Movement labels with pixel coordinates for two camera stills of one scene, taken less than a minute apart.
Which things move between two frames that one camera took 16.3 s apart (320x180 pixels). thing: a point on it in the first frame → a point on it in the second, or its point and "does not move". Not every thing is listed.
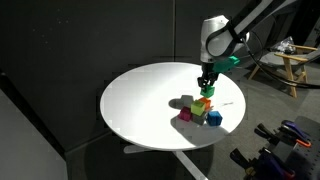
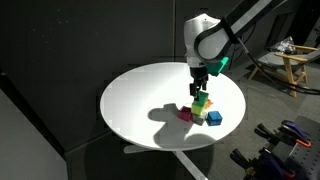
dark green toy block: (207, 91) → (202, 99)
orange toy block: (207, 103) does not move
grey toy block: (199, 119) does not move
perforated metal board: (304, 161) does not move
